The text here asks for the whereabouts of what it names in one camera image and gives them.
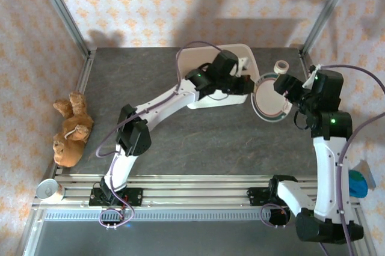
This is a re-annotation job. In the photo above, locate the green red ring plate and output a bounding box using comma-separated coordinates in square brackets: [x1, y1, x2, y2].
[250, 72, 293, 123]

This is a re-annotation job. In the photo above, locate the white plastic bin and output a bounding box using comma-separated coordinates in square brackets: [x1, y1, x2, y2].
[177, 44, 260, 109]

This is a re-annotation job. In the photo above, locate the white tape roll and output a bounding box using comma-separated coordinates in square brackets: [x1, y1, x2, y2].
[274, 59, 291, 74]

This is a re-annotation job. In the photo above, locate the blue lidded cup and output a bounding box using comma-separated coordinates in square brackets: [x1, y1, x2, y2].
[348, 169, 369, 199]

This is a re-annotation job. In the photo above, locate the brown teddy bear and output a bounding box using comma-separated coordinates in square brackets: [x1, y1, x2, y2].
[52, 92, 94, 168]

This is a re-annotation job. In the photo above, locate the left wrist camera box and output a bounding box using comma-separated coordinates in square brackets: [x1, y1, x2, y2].
[231, 56, 251, 77]

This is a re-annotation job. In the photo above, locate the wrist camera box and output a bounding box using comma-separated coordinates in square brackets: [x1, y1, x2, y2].
[302, 63, 321, 88]
[231, 56, 251, 77]

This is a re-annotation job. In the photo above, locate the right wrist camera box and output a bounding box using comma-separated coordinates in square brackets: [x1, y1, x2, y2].
[302, 63, 321, 88]

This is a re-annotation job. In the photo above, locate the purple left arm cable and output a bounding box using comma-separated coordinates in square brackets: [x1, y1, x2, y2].
[96, 41, 229, 228]

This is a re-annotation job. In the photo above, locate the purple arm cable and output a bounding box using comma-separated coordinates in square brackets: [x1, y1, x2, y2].
[96, 41, 229, 228]
[260, 64, 385, 256]

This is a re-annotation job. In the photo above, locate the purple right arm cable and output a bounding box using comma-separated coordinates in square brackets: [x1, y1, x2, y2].
[260, 64, 385, 256]

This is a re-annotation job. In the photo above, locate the grey metal bracket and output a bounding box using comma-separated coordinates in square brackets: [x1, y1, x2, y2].
[353, 159, 377, 190]

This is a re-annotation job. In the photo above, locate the aluminium frame post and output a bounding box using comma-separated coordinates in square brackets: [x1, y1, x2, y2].
[300, 0, 359, 56]
[32, 0, 93, 58]

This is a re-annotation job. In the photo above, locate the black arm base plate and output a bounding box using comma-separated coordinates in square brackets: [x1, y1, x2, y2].
[89, 187, 143, 208]
[247, 186, 279, 207]

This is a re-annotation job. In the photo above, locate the aluminium front rail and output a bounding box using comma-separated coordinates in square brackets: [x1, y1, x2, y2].
[31, 174, 362, 209]

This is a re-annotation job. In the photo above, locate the slotted grey cable duct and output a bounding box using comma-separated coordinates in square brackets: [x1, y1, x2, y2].
[38, 209, 301, 222]

